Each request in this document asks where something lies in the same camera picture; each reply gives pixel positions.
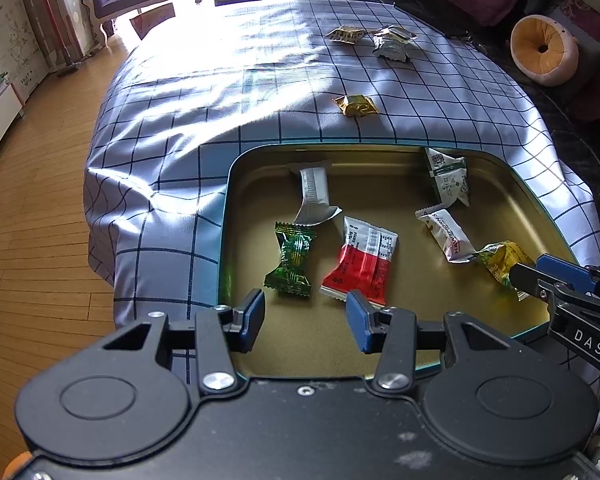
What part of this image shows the white red-print snack packet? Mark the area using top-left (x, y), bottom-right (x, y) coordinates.
top-left (415, 206), bottom-right (477, 264)

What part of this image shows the green candy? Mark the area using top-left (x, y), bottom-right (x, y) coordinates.
top-left (264, 221), bottom-right (317, 299)

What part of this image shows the white cabinet with drawings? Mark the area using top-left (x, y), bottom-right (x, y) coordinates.
top-left (0, 0), bottom-right (50, 102)

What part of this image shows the golden orange snack packet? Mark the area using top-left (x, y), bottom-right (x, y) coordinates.
top-left (334, 94), bottom-right (379, 118)

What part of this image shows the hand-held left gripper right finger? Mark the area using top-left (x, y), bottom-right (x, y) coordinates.
top-left (344, 289), bottom-right (511, 392)

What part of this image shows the silver yellow snack packet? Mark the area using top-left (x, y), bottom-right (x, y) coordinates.
top-left (372, 25), bottom-right (417, 43)

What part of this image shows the dark floral cushion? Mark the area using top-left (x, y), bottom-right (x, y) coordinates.
top-left (555, 0), bottom-right (600, 123)

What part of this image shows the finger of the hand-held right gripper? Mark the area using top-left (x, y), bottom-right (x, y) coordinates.
top-left (510, 261), bottom-right (563, 302)
top-left (536, 254), bottom-right (600, 297)

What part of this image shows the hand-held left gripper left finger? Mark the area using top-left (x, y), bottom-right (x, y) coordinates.
top-left (101, 288), bottom-right (267, 393)

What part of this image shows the gold patterned snack packet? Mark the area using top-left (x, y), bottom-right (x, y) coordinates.
top-left (326, 25), bottom-right (368, 44)

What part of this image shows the teal tin tray gold inside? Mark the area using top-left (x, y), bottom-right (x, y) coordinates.
top-left (215, 142), bottom-right (581, 378)

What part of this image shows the red white snack packet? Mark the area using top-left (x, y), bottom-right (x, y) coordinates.
top-left (320, 216), bottom-right (399, 308)

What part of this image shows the crumpled silver snack packet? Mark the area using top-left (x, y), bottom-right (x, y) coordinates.
top-left (372, 37), bottom-right (413, 64)

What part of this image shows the brown chair back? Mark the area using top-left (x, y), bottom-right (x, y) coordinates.
top-left (130, 2), bottom-right (176, 40)

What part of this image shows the orange white plush cushion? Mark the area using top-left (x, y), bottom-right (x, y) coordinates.
top-left (510, 15), bottom-right (579, 87)

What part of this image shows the yellow green snack packet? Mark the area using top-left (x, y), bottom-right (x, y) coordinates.
top-left (475, 241), bottom-right (536, 302)

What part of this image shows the white green snack packet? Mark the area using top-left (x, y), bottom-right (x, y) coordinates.
top-left (424, 147), bottom-right (472, 208)

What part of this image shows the blue checked tablecloth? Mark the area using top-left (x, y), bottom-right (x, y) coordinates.
top-left (82, 0), bottom-right (600, 376)

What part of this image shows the red stick vacuum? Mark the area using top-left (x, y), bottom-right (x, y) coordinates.
top-left (37, 0), bottom-right (88, 78)

